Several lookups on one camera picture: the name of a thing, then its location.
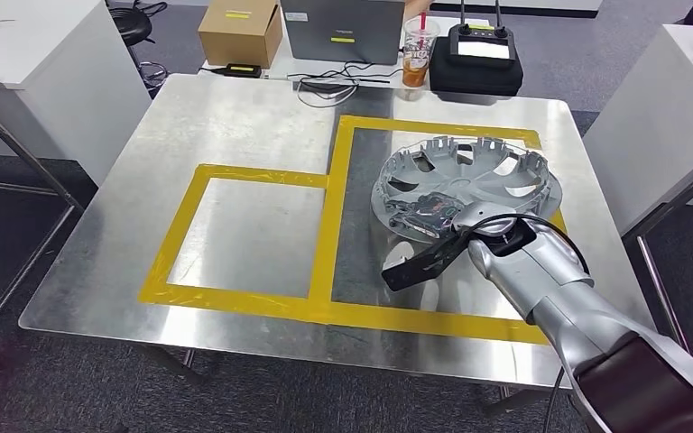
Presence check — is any silver plastic wheel hubcap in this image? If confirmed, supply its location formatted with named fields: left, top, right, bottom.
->
left=371, top=135, right=564, bottom=246

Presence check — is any stainless steel workbench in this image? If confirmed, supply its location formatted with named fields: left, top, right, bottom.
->
left=18, top=72, right=659, bottom=417

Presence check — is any black office stool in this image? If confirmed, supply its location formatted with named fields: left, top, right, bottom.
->
left=106, top=0, right=170, bottom=91

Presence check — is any black power adapter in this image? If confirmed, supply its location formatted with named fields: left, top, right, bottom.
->
left=224, top=62, right=263, bottom=80

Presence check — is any black cable bundle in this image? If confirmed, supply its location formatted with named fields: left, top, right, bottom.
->
left=286, top=62, right=393, bottom=110

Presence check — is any yellow tape on workbench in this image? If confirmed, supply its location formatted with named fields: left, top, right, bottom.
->
left=138, top=115, right=568, bottom=346

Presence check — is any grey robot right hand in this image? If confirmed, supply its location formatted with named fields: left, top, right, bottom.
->
left=395, top=192, right=475, bottom=236

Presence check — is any grey laptop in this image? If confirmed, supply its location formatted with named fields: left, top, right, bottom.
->
left=281, top=0, right=406, bottom=66

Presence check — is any brown cardboard box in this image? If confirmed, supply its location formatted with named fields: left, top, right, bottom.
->
left=198, top=0, right=283, bottom=69

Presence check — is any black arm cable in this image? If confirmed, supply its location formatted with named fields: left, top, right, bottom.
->
left=541, top=367, right=566, bottom=433

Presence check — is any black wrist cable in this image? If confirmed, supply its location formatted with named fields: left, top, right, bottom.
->
left=466, top=213, right=592, bottom=277

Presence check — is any black remote controller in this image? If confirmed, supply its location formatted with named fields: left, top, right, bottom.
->
left=448, top=0, right=516, bottom=68

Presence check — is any clear plastic drink cup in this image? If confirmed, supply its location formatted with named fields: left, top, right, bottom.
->
left=402, top=10, right=442, bottom=91

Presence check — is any black carrying case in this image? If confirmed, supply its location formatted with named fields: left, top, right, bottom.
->
left=429, top=35, right=524, bottom=98

